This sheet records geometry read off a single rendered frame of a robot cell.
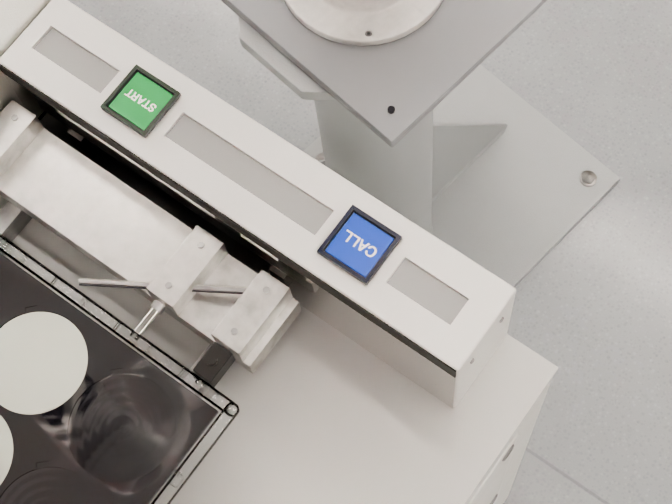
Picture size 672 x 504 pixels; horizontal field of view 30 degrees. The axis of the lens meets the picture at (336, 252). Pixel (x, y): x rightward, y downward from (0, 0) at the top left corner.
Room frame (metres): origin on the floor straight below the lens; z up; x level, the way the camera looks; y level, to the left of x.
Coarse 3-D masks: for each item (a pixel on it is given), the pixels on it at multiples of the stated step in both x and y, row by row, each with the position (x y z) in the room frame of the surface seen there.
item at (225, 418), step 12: (228, 408) 0.30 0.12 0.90; (216, 420) 0.29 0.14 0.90; (228, 420) 0.29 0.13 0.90; (216, 432) 0.28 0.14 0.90; (204, 444) 0.27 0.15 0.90; (192, 456) 0.26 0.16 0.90; (204, 456) 0.26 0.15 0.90; (180, 468) 0.25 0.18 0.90; (192, 468) 0.25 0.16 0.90; (180, 480) 0.24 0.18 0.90; (168, 492) 0.23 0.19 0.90
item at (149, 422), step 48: (0, 288) 0.46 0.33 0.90; (48, 288) 0.45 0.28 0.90; (96, 336) 0.39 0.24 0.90; (96, 384) 0.34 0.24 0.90; (144, 384) 0.34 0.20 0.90; (48, 432) 0.31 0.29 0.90; (96, 432) 0.30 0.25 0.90; (144, 432) 0.29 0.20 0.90; (192, 432) 0.28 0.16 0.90; (48, 480) 0.26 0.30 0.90; (96, 480) 0.25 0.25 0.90; (144, 480) 0.25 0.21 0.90
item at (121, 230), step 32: (32, 160) 0.60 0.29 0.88; (64, 160) 0.59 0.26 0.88; (0, 192) 0.57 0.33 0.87; (32, 192) 0.56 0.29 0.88; (64, 192) 0.56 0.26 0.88; (96, 192) 0.55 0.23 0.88; (128, 192) 0.54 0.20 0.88; (64, 224) 0.52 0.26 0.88; (96, 224) 0.51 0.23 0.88; (128, 224) 0.51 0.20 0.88; (160, 224) 0.50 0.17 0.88; (96, 256) 0.48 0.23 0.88; (128, 256) 0.47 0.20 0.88; (160, 256) 0.47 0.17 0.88; (192, 320) 0.40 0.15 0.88; (288, 320) 0.38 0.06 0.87; (256, 352) 0.35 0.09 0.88
